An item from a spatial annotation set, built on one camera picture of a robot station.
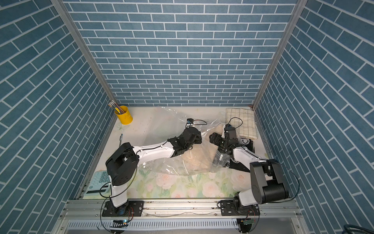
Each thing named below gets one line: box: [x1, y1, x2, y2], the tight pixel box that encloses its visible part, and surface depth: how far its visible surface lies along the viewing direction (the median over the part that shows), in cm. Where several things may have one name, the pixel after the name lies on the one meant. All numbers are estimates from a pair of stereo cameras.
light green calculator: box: [83, 170, 112, 196], surface depth 81 cm
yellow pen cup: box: [114, 105, 133, 125], surface depth 107 cm
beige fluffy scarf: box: [179, 124, 226, 173], surface depth 88 cm
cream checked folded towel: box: [225, 107, 258, 140], surface depth 110 cm
